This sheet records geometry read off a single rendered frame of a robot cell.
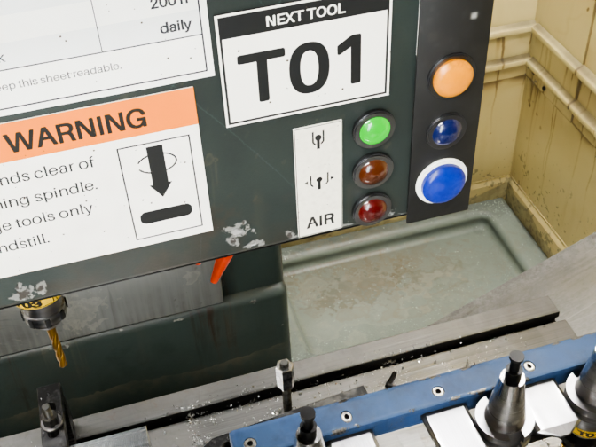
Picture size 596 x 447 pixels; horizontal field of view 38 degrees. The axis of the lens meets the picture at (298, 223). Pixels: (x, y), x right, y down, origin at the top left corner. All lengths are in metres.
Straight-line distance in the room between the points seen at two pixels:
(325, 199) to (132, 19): 0.18
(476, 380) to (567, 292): 0.75
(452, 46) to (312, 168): 0.11
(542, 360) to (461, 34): 0.59
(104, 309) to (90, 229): 0.97
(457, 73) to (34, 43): 0.24
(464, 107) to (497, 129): 1.51
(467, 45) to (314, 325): 1.43
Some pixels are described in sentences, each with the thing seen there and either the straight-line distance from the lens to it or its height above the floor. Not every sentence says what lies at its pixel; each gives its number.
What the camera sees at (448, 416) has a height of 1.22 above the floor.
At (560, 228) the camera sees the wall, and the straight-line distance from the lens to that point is 2.00.
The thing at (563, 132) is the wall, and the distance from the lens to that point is 1.90.
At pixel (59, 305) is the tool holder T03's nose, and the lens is 0.84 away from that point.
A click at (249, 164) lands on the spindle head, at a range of 0.51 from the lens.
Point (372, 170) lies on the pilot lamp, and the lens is 0.54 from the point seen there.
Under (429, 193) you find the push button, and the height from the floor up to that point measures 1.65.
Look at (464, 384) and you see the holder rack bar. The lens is 1.00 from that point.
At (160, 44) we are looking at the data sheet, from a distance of 0.46.
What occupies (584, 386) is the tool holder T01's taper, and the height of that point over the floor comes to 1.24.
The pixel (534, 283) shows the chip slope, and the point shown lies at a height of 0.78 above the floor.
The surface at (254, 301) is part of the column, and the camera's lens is 1.57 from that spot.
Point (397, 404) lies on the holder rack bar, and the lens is 0.98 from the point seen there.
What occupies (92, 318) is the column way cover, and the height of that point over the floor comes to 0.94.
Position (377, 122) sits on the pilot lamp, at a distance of 0.52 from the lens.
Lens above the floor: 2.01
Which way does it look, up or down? 42 degrees down
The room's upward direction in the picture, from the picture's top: 3 degrees counter-clockwise
